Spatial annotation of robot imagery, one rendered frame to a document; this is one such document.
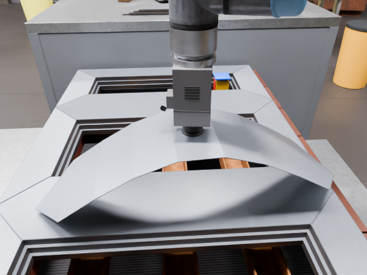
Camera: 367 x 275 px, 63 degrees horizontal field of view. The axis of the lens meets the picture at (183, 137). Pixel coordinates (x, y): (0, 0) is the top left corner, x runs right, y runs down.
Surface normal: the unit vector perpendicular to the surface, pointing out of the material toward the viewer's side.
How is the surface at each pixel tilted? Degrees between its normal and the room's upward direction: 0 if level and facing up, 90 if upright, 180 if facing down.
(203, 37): 90
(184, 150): 0
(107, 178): 29
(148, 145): 19
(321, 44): 90
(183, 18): 90
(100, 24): 90
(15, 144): 0
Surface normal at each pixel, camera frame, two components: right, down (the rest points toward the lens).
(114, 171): -0.49, -0.68
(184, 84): -0.07, 0.56
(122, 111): 0.00, -0.83
